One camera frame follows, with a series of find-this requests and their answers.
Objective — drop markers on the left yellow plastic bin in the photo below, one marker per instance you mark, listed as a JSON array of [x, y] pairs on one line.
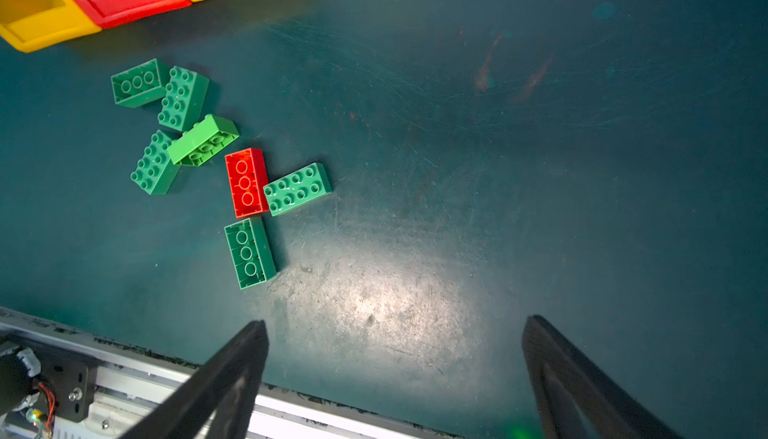
[[31, 25]]

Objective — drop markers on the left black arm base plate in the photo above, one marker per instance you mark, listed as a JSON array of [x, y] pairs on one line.
[[50, 378]]

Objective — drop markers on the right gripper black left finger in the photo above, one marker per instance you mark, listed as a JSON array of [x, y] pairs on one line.
[[221, 394]]

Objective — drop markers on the green lego brick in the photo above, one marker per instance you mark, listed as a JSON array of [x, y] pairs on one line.
[[182, 104], [250, 252], [297, 188], [205, 139], [155, 171], [140, 84]]

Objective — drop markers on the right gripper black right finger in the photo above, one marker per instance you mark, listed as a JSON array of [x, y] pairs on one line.
[[569, 387]]

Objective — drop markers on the red lego brick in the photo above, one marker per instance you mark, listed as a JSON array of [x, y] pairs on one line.
[[247, 175]]

